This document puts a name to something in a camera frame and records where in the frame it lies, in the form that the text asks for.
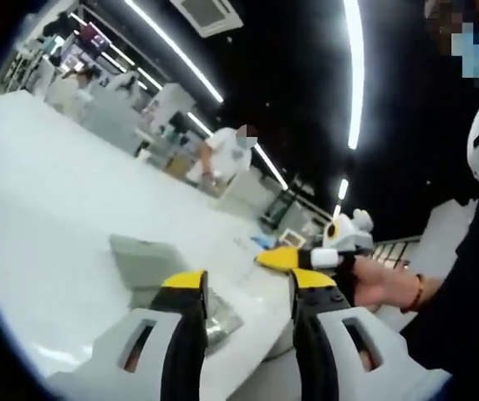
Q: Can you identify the curved ceiling light strip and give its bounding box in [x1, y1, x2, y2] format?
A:
[124, 0, 226, 104]

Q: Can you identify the person's black clothing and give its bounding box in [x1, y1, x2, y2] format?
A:
[401, 183, 479, 377]

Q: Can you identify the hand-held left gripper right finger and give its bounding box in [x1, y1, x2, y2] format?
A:
[289, 268, 428, 401]

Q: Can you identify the person's right hand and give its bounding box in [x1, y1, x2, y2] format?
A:
[353, 255, 416, 311]

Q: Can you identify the small white framed box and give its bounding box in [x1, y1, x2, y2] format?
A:
[278, 228, 307, 251]

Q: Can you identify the straight ceiling light strip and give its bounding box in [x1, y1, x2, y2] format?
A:
[342, 0, 368, 150]

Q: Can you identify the red bead bracelet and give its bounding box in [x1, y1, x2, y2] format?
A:
[400, 273, 426, 314]

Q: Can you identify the red wall screen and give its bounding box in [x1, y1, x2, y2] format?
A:
[82, 23, 110, 49]

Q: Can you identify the ceiling air vent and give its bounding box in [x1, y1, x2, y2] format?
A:
[170, 0, 244, 37]

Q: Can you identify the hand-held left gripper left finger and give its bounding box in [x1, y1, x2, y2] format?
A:
[90, 269, 211, 401]

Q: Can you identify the dark green stand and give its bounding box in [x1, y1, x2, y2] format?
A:
[259, 190, 299, 231]

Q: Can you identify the grey clear guide fixture box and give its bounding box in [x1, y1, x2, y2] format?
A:
[108, 233, 245, 348]

